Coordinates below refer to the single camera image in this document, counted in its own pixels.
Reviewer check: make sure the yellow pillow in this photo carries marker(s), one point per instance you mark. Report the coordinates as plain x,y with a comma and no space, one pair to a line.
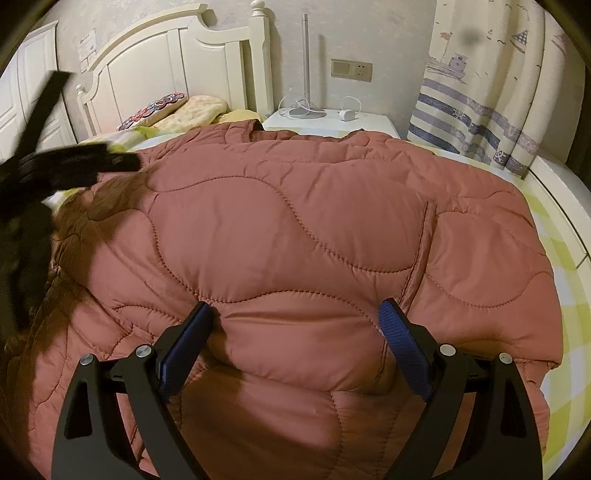
196,110

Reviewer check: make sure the yellow checked bed sheet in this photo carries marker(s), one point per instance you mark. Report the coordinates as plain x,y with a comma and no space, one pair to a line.
568,323

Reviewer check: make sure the white wardrobe door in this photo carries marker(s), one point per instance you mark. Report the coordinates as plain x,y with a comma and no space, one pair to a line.
34,87

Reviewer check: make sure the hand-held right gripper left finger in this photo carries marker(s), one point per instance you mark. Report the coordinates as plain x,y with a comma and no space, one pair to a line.
184,350

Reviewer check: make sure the white bed side rail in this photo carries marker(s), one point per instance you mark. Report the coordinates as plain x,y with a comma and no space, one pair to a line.
565,184

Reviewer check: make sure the beige wall socket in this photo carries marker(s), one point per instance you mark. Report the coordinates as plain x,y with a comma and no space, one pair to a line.
351,70

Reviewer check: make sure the white wooden headboard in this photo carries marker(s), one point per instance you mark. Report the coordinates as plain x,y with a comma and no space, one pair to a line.
207,69

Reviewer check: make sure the white nightstand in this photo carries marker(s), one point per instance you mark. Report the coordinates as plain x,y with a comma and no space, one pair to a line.
323,125

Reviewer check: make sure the grey desk lamp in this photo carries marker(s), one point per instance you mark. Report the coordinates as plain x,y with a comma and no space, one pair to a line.
305,64

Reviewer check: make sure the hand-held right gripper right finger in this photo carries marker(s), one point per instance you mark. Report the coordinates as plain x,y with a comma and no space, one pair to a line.
406,346

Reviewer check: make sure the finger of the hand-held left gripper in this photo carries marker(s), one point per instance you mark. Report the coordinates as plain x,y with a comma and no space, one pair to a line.
97,161
44,110

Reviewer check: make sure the sailboat print curtain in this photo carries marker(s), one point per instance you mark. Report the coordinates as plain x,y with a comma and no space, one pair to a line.
480,92

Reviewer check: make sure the floral embroidered cushion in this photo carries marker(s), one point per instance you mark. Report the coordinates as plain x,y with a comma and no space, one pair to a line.
147,113

